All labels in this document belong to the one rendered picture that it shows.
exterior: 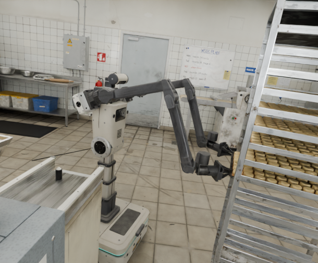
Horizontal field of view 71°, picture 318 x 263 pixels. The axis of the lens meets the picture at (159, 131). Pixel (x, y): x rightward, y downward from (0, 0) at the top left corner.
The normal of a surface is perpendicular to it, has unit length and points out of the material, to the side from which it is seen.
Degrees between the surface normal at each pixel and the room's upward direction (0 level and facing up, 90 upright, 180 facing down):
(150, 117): 90
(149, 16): 90
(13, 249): 0
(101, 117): 90
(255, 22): 90
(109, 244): 31
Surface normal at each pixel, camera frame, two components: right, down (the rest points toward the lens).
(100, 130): -0.36, 0.40
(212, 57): -0.04, 0.28
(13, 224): 0.12, -0.95
